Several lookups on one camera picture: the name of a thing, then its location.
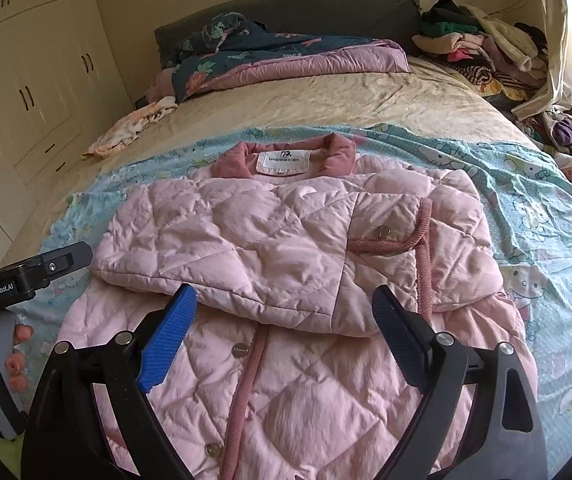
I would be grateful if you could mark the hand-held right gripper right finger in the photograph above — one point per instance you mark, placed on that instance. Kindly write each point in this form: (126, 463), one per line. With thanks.
(401, 340)

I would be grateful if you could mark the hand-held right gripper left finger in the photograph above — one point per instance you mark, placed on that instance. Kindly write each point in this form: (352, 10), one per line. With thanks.
(166, 340)

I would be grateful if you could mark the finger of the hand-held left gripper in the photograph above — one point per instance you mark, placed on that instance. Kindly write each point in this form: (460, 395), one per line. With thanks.
(66, 260)

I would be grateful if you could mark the pink quilted jacket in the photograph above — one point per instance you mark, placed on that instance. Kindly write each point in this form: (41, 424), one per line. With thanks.
(246, 240)

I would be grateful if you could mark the basket of clothes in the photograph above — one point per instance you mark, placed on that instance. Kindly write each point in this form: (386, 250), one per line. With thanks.
(563, 132)

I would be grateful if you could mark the pile of mixed clothes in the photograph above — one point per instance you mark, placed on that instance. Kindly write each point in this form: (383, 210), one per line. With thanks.
(466, 45)

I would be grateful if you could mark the small peach floral cloth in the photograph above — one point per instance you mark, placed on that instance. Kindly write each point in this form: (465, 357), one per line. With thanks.
(126, 127)

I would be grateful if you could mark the blue cartoon printed blanket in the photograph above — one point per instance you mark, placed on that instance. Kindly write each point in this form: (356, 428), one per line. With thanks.
(531, 200)

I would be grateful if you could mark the pink pillow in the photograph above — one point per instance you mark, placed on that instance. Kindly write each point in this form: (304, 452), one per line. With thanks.
(161, 85)

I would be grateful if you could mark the cream built-in wardrobe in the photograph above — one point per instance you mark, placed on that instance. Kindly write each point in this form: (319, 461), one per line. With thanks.
(41, 60)

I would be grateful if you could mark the bed with beige sheet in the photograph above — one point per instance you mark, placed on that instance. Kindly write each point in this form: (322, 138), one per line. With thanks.
(316, 95)

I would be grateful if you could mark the dark floral quilt pink lining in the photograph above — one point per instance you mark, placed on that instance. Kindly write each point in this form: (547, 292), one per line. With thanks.
(316, 62)

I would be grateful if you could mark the dark grey headboard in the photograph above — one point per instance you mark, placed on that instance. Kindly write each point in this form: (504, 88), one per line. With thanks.
(316, 15)

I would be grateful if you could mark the cream curtain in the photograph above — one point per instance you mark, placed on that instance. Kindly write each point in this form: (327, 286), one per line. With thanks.
(563, 35)

